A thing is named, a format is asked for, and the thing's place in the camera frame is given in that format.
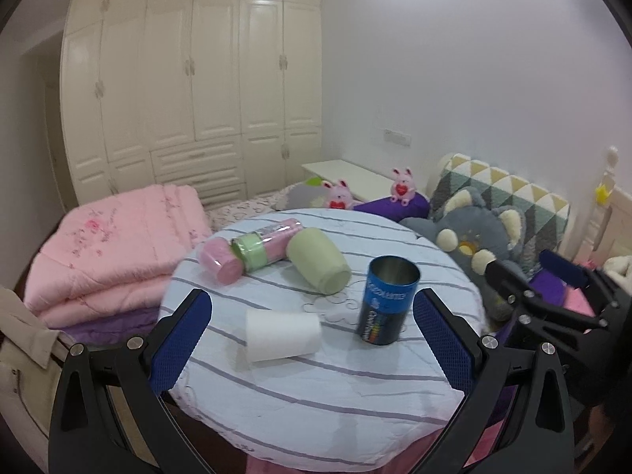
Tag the cream white wardrobe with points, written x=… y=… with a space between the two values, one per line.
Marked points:
x=192 y=79

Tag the grey plush animal toy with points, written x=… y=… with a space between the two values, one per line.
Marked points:
x=474 y=242

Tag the white bedside table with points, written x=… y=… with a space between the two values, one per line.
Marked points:
x=355 y=177

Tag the purple bed sheet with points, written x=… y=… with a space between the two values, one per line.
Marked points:
x=108 y=326

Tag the pink plastic cup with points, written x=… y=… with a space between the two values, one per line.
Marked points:
x=219 y=262

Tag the pink green wrapped roll pack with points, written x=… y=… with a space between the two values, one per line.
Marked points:
x=281 y=237

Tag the white wall socket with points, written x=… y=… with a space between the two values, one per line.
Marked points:
x=397 y=136

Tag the white bed headboard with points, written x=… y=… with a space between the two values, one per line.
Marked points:
x=610 y=222

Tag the beige jacket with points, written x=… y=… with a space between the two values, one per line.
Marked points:
x=24 y=355

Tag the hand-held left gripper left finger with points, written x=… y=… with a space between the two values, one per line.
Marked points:
x=181 y=348

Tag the dark blue metal cup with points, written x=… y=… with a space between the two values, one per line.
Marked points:
x=385 y=306

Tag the striped white tablecloth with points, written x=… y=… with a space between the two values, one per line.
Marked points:
x=316 y=395

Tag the floral bed sheet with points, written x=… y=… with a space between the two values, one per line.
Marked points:
x=242 y=207

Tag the yellow star ornament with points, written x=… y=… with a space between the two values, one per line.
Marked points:
x=602 y=191

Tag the triangle patterned cushion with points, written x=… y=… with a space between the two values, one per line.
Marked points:
x=513 y=197

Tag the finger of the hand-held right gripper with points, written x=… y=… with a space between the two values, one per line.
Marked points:
x=563 y=269
x=508 y=281

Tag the light green cup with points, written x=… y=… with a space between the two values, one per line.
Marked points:
x=316 y=261

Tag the pink folded quilt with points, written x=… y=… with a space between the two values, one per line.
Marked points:
x=108 y=256

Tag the white paper roll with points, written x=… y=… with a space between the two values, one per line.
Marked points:
x=281 y=335

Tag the pink bunny plush toy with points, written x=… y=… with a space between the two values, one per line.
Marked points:
x=338 y=195
x=404 y=186

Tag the purple pillow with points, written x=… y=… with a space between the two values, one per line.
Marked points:
x=395 y=207

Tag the grey plush pillow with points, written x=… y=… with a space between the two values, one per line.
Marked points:
x=298 y=193

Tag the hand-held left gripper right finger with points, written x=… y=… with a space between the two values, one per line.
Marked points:
x=444 y=350

